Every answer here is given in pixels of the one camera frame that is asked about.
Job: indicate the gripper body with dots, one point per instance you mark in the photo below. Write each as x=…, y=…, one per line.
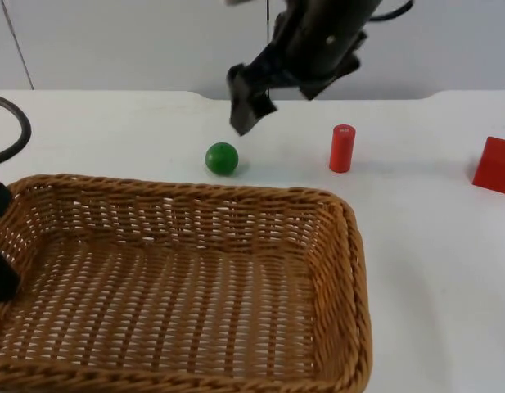
x=270, y=67

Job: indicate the pale brown wicker basket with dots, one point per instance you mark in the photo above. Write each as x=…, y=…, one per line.
x=174, y=286

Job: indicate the red cylinder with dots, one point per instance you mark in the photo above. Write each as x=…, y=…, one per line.
x=342, y=149

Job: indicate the green ball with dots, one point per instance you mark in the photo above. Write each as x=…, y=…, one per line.
x=222, y=159

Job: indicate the red cube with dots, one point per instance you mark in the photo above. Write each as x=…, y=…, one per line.
x=495, y=168

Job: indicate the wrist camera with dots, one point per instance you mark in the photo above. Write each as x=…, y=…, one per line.
x=330, y=78

